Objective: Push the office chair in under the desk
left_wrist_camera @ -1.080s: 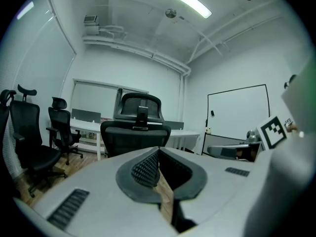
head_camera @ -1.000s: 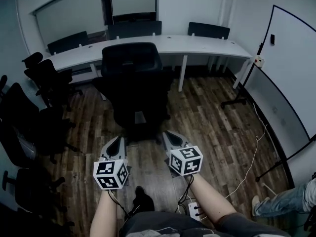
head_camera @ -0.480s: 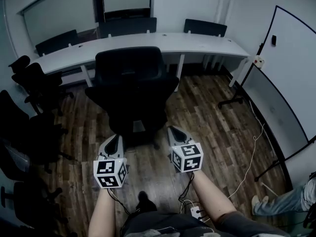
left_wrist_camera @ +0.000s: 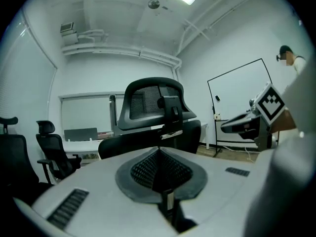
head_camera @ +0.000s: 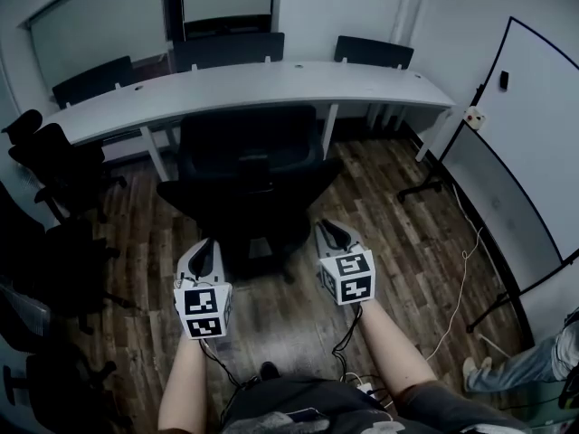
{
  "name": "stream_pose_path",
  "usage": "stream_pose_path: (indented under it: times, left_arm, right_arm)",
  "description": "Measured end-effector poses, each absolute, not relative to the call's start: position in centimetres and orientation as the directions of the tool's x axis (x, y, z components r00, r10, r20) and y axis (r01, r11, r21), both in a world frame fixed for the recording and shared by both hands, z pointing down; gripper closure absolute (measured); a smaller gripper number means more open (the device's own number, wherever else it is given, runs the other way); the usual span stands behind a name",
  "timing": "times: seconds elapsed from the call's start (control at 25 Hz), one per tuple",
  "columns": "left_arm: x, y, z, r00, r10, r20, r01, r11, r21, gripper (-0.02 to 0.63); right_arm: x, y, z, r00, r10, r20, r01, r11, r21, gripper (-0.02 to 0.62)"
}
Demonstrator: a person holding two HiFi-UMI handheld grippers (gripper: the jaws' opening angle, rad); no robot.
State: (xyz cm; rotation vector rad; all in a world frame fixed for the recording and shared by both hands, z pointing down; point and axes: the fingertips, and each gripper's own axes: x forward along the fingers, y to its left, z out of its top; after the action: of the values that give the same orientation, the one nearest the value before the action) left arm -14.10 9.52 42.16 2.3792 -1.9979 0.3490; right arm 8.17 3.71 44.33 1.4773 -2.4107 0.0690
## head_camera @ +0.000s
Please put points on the dark framed glass door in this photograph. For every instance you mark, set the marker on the dark framed glass door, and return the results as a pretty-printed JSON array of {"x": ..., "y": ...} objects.
[{"x": 226, "y": 21}]

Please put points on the white power adapter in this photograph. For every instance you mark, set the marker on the white power adapter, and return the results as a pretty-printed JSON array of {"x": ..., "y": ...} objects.
[{"x": 364, "y": 388}]

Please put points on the person's black shoe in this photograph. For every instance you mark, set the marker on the person's black shoe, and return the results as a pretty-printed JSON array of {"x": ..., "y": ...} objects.
[{"x": 270, "y": 371}]

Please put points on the person's right forearm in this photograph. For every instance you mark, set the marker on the person's right forearm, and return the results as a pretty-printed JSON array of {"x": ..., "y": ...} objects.
[{"x": 389, "y": 355}]

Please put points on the black whiteboard eraser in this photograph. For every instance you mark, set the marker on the black whiteboard eraser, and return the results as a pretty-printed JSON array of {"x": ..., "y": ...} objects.
[{"x": 504, "y": 81}]

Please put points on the black mesh office chair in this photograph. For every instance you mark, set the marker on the black mesh office chair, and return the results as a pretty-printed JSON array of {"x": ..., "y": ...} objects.
[{"x": 246, "y": 174}]

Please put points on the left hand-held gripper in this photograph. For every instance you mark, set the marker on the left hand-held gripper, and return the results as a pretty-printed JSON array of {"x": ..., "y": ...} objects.
[{"x": 201, "y": 305}]

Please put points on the black desk partition panel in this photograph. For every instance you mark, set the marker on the black desk partition panel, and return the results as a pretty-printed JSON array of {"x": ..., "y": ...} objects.
[
  {"x": 373, "y": 51},
  {"x": 228, "y": 50},
  {"x": 92, "y": 82}
]

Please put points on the black swivel chair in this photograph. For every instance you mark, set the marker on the black swivel chair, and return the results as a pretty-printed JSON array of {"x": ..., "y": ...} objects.
[
  {"x": 63, "y": 165},
  {"x": 59, "y": 391},
  {"x": 59, "y": 265}
]

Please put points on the person's left forearm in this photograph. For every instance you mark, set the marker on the person's left forearm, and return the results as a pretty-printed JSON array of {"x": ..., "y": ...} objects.
[{"x": 183, "y": 387}]

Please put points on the long white desk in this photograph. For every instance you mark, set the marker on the long white desk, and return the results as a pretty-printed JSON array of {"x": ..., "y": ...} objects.
[{"x": 271, "y": 88}]

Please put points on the white wall pipe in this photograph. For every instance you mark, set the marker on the white wall pipe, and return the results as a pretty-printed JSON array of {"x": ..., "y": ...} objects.
[{"x": 405, "y": 7}]

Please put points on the frosted glass window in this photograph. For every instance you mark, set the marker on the frosted glass window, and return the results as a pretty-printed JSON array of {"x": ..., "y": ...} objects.
[{"x": 99, "y": 25}]

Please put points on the whiteboard on rolling stand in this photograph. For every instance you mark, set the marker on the whiteboard on rolling stand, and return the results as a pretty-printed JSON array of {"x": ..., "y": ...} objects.
[{"x": 520, "y": 134}]

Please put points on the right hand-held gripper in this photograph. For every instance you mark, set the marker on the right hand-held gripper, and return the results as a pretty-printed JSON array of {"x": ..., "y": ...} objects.
[{"x": 350, "y": 283}]

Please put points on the white box with red button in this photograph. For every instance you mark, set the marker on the white box with red button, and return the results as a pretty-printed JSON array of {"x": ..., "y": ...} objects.
[{"x": 476, "y": 117}]

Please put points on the person's dark shirt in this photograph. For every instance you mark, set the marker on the person's dark shirt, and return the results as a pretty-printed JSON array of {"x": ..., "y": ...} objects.
[{"x": 316, "y": 405}]

